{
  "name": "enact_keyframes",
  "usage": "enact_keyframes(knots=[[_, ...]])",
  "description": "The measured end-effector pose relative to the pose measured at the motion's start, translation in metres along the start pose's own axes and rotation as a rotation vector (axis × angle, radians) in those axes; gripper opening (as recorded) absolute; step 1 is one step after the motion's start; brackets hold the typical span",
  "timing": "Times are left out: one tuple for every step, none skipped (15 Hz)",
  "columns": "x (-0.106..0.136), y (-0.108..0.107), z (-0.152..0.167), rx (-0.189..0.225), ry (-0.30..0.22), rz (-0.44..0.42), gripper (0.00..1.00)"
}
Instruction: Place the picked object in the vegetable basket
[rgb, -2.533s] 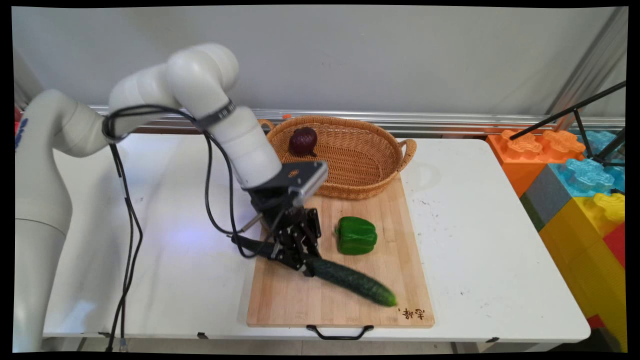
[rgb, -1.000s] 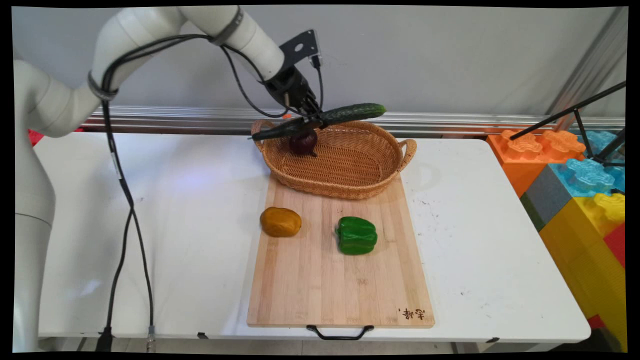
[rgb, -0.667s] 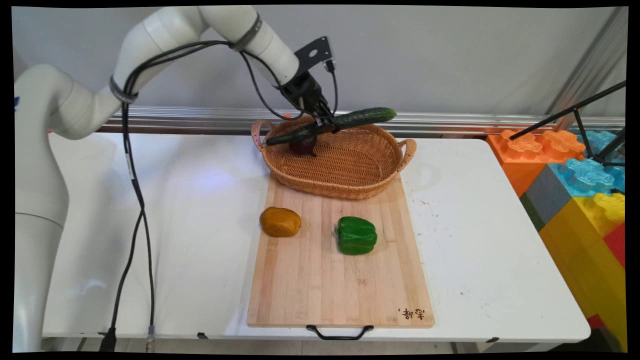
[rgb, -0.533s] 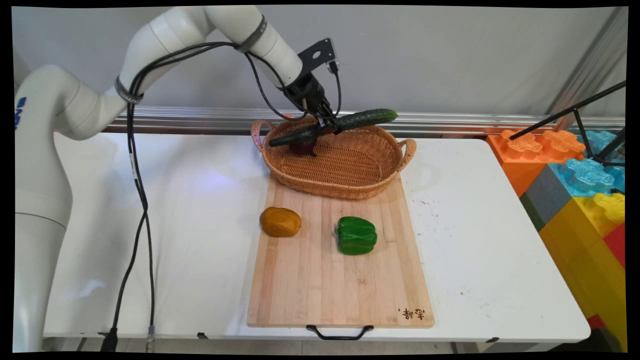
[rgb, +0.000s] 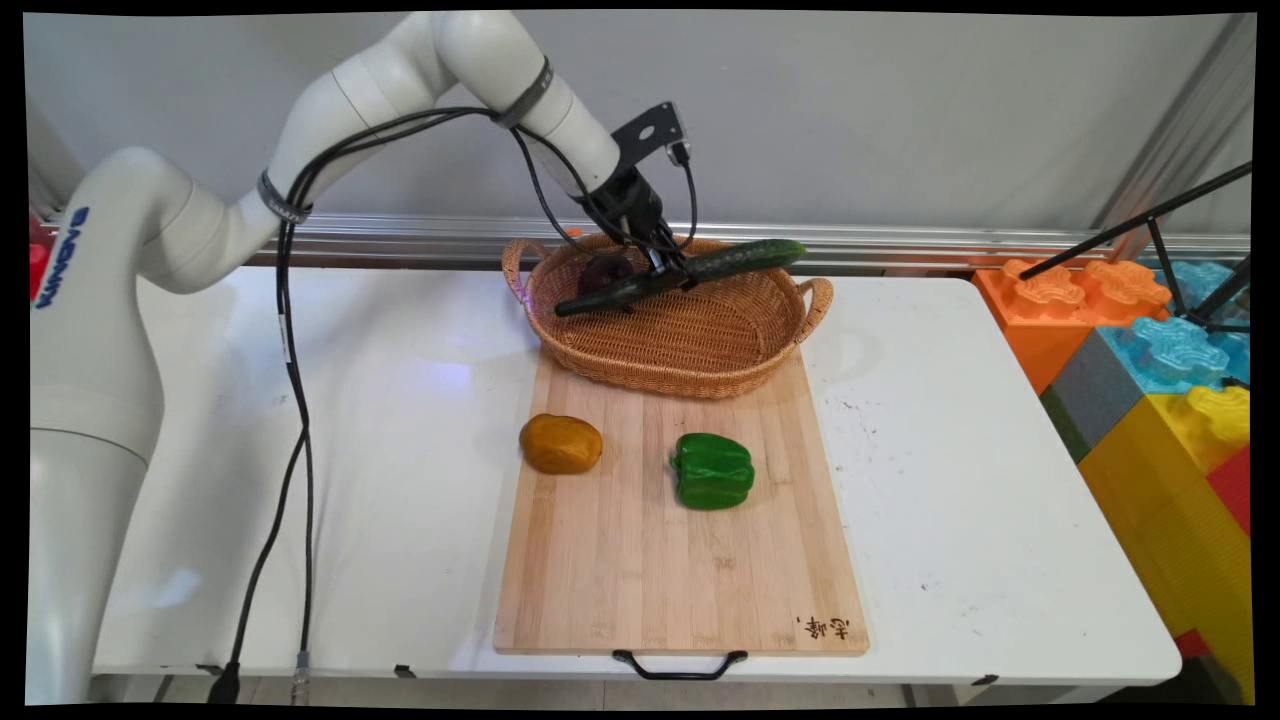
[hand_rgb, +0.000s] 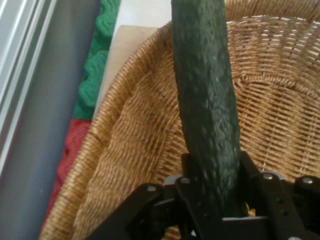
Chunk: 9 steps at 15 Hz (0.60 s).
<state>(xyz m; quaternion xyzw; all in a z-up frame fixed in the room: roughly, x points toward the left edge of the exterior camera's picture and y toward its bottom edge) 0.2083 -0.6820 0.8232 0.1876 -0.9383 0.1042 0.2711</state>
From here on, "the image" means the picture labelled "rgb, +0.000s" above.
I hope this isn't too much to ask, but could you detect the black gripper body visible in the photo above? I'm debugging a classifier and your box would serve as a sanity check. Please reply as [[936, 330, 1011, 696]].
[[578, 167, 675, 258]]

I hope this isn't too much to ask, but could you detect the long dark green cucumber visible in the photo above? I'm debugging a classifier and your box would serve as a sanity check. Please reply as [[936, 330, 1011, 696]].
[[554, 237, 809, 319]]

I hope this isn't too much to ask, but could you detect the purple onion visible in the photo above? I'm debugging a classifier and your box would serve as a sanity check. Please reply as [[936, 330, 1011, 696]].
[[577, 254, 637, 301]]

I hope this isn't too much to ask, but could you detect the oval wicker basket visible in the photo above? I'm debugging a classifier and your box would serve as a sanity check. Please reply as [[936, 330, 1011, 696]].
[[501, 231, 835, 402]]

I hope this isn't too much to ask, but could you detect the orange-brown potato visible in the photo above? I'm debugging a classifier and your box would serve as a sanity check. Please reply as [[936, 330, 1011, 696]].
[[519, 413, 604, 476]]

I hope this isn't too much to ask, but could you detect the green bell pepper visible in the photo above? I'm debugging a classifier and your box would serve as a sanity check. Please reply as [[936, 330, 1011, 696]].
[[670, 432, 757, 512]]

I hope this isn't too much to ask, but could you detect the wooden cutting board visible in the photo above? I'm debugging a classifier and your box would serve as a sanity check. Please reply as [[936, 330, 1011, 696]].
[[494, 350, 871, 658]]

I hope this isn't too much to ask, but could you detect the orange foam block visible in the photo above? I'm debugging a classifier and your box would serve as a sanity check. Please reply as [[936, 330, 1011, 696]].
[[972, 259, 1174, 397]]

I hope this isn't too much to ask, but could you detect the grey foam block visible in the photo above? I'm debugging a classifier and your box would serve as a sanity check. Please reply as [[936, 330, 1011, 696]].
[[1039, 329, 1147, 464]]

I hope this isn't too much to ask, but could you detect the black tripod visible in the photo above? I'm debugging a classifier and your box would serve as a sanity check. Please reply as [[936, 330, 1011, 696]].
[[1019, 162, 1254, 337]]

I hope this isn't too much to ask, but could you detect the blue foam block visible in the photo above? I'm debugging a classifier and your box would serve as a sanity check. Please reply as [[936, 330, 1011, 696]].
[[1097, 261, 1252, 397]]

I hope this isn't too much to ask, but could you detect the red foam block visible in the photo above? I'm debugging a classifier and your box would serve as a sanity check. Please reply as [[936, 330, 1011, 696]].
[[1206, 446, 1252, 538]]

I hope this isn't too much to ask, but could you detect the red foam piece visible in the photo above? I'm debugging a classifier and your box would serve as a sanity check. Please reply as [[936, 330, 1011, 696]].
[[29, 214, 52, 303]]

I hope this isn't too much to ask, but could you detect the black grey wrist camera mount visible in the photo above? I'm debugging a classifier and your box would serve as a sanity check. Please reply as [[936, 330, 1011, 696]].
[[609, 101, 692, 168]]

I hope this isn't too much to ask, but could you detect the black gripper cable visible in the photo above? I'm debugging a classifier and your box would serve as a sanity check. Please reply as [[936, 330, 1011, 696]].
[[508, 122, 641, 251]]

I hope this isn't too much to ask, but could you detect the aluminium rail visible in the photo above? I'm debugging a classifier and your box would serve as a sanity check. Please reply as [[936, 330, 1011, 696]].
[[240, 210, 1251, 278]]

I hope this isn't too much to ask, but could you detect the black cutting board handle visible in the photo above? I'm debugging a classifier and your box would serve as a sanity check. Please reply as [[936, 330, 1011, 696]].
[[612, 649, 750, 682]]

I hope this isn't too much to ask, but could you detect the black cable with silver connector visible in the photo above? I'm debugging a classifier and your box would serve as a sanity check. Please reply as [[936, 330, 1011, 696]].
[[272, 108, 501, 705]]

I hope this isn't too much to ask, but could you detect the black cable with black plug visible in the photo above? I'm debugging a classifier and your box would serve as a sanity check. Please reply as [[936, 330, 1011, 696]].
[[207, 105, 501, 705]]

